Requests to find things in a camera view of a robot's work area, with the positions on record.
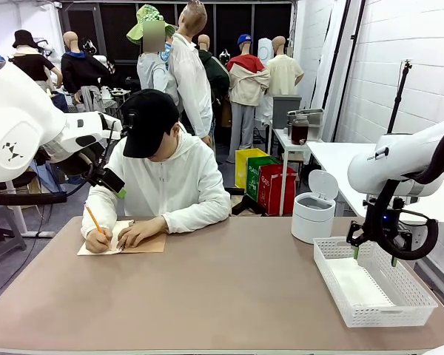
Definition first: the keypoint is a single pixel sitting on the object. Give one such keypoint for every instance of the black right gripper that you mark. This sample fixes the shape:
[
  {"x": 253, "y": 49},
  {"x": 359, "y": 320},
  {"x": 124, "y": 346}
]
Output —
[{"x": 388, "y": 225}]

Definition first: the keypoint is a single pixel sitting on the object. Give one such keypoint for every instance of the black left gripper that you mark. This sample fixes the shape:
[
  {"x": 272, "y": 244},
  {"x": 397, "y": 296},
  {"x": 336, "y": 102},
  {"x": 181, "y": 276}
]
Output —
[{"x": 77, "y": 162}]

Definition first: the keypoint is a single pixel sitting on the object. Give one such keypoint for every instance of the yellow pencil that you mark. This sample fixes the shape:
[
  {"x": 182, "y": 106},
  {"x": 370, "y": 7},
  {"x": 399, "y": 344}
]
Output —
[{"x": 92, "y": 216}]

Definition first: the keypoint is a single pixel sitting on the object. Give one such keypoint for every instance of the white paper sheet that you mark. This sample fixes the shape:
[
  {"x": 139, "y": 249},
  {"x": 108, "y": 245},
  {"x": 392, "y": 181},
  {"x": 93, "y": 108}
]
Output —
[{"x": 351, "y": 284}]

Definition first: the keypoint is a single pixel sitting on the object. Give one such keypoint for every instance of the person's left forearm white sleeve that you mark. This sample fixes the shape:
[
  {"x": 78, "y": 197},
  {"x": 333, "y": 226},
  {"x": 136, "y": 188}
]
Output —
[{"x": 200, "y": 218}]

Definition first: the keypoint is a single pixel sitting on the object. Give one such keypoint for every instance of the person's right forearm white sleeve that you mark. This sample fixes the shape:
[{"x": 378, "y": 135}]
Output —
[{"x": 96, "y": 207}]

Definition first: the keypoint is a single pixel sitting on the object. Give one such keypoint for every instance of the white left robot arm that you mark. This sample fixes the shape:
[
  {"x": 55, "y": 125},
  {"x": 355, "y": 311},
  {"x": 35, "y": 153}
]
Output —
[{"x": 18, "y": 122}]

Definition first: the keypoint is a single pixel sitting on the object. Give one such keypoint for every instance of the person's left hand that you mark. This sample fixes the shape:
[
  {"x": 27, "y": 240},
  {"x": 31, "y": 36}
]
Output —
[{"x": 140, "y": 233}]

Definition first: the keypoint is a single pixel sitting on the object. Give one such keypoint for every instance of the person's right hand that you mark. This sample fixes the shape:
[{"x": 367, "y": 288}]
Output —
[{"x": 96, "y": 244}]

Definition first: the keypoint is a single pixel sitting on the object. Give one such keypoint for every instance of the white perforated plastic basket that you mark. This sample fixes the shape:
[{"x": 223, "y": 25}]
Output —
[{"x": 410, "y": 296}]

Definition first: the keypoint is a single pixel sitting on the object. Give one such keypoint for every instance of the white lidded trash bin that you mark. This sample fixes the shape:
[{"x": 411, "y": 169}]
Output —
[{"x": 312, "y": 222}]

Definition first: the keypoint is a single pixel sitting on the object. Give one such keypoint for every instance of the person's torso white hoodie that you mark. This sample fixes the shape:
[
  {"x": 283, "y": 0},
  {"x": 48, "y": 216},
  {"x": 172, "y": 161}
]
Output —
[{"x": 181, "y": 177}]

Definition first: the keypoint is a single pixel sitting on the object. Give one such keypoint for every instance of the black baseball cap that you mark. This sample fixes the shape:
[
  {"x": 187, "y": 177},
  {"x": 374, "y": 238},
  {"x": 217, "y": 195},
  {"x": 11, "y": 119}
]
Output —
[{"x": 148, "y": 118}]

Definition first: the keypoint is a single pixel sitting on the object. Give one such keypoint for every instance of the large white side table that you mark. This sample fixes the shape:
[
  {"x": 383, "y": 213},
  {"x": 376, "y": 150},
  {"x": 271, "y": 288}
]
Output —
[{"x": 336, "y": 155}]

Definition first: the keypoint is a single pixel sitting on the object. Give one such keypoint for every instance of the background person in black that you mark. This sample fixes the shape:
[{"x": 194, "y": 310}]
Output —
[{"x": 112, "y": 74}]

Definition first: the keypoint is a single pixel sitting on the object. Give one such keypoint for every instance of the mannequin black hoodie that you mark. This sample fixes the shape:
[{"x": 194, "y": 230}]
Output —
[{"x": 81, "y": 70}]

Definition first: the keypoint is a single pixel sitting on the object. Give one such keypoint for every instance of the gray plastic stool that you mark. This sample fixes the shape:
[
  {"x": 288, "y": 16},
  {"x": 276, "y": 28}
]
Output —
[{"x": 0, "y": 222}]

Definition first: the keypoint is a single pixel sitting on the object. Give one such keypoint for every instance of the figure green checkered hat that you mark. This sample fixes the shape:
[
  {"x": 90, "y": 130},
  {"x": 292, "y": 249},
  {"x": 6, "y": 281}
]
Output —
[{"x": 149, "y": 70}]

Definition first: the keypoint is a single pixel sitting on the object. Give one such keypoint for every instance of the tall mannequin white shirt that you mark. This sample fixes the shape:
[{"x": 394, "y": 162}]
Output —
[{"x": 188, "y": 81}]

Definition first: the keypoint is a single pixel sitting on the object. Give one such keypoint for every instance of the yellow bag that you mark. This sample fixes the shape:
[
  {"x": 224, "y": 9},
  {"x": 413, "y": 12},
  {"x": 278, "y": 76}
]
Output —
[{"x": 244, "y": 162}]

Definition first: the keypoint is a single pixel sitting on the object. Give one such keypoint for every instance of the wooden black floor stand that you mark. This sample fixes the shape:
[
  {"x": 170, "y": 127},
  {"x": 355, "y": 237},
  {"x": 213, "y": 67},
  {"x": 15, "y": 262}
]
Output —
[{"x": 244, "y": 205}]

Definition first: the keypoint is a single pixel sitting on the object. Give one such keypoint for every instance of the mannequin black bucket hat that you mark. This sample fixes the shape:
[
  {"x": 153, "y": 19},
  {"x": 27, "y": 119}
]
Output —
[{"x": 31, "y": 66}]

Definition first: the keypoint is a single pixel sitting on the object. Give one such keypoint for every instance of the jar of dark liquid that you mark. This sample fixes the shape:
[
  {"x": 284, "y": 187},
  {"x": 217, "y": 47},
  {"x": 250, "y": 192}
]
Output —
[{"x": 299, "y": 131}]

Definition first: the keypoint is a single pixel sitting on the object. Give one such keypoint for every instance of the green bag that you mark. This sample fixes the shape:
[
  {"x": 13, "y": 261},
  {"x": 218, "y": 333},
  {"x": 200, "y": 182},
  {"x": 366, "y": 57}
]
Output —
[{"x": 253, "y": 175}]

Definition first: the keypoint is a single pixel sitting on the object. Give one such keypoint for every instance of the small white table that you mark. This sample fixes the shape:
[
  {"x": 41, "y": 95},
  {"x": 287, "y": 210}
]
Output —
[{"x": 281, "y": 137}]

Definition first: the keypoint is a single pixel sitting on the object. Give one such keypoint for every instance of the mannequin dark green jacket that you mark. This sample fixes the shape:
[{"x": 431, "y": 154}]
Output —
[{"x": 214, "y": 77}]

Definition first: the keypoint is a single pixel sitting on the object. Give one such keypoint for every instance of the metal tray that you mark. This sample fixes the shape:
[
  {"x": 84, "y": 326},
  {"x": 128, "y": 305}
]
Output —
[{"x": 311, "y": 112}]

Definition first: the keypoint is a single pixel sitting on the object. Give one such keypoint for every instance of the black tripod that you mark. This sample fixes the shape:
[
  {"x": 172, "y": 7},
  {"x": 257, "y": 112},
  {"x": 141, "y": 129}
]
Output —
[{"x": 399, "y": 96}]

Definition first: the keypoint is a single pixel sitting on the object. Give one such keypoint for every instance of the mannequin red cream jacket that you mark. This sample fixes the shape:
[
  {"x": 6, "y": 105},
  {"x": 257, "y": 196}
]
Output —
[{"x": 248, "y": 85}]

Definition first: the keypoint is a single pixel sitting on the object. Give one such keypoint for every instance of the mannequin cream shirt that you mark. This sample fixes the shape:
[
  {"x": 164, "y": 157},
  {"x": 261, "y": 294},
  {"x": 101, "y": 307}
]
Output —
[{"x": 283, "y": 74}]

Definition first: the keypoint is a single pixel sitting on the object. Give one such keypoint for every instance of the white oval object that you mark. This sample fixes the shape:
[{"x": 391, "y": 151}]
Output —
[{"x": 265, "y": 50}]

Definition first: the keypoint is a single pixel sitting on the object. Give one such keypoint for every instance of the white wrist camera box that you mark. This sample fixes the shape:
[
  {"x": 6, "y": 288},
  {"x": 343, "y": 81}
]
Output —
[{"x": 414, "y": 236}]

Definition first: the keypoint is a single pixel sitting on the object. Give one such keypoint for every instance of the white desk leg frame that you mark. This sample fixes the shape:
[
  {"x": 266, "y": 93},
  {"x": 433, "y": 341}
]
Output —
[{"x": 18, "y": 218}]

